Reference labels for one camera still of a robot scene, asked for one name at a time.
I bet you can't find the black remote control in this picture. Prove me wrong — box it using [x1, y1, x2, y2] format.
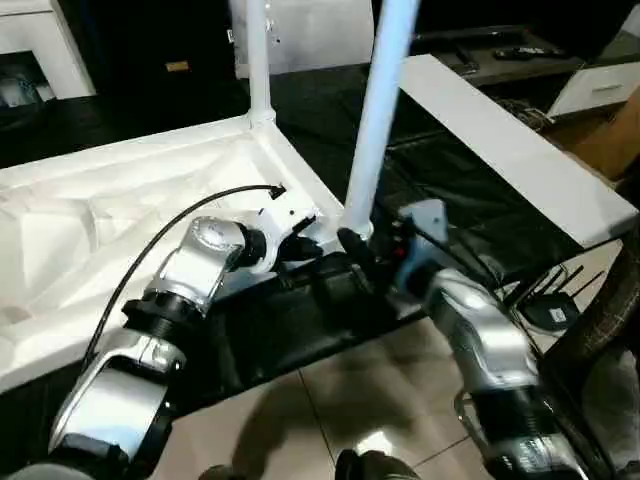
[493, 45, 567, 61]

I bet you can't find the white plastic table top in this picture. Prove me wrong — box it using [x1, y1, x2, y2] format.
[0, 111, 372, 397]

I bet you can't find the white cabinet with glass doors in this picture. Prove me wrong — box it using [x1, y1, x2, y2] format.
[0, 0, 97, 110]

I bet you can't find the white plastic table leg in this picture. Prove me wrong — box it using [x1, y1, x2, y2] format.
[246, 0, 276, 130]
[338, 0, 422, 240]

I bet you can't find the black table mat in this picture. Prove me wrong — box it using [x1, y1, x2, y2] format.
[0, 62, 591, 416]

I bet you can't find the black couch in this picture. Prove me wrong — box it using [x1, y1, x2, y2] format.
[59, 0, 631, 116]

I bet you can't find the black round floor device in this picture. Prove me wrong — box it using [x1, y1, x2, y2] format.
[519, 264, 602, 332]

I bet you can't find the grey cushion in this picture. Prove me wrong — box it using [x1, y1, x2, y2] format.
[226, 0, 377, 80]

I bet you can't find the brown woven pouf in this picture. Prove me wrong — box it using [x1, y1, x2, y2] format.
[563, 238, 640, 382]

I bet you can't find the white storage box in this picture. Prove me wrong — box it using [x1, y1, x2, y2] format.
[546, 63, 640, 120]

